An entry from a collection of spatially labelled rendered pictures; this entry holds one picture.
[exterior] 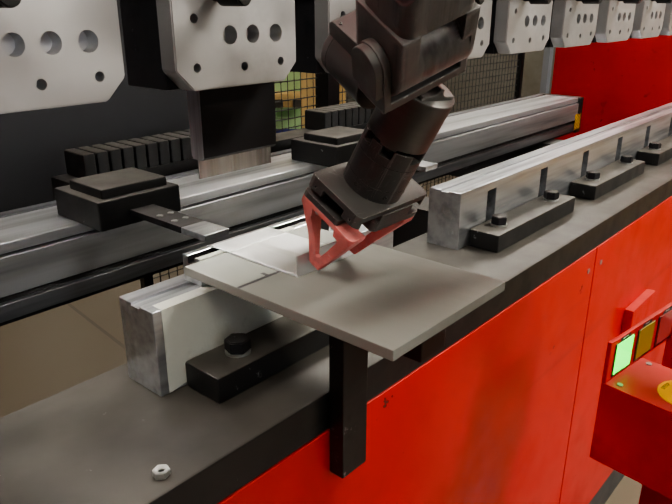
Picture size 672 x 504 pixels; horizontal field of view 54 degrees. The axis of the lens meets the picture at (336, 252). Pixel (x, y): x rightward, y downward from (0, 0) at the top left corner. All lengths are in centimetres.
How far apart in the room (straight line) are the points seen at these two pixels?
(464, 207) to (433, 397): 33
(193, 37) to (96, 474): 39
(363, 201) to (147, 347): 27
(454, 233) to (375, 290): 48
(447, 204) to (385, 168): 51
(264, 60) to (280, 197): 47
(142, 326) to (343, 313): 22
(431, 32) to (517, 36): 62
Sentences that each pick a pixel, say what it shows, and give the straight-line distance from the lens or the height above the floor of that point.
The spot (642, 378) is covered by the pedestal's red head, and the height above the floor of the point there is 78.
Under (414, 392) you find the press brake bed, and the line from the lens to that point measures 85.
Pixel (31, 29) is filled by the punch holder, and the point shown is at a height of 123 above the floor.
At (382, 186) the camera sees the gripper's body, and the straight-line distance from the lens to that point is 58.
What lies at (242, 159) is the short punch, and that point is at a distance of 73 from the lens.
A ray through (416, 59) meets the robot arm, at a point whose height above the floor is 121.
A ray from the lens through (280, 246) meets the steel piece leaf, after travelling 72.
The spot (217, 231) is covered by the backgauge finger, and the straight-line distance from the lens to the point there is 77.
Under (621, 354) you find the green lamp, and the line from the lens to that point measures 97.
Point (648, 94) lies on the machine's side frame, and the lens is 274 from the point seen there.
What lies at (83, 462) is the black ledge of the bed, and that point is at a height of 87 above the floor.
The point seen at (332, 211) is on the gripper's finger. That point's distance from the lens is 59.
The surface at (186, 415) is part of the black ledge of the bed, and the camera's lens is 68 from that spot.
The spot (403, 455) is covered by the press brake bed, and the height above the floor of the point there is 71.
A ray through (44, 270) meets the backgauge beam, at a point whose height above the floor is 94.
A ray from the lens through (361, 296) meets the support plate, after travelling 60.
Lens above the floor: 125
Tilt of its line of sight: 21 degrees down
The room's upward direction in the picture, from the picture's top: straight up
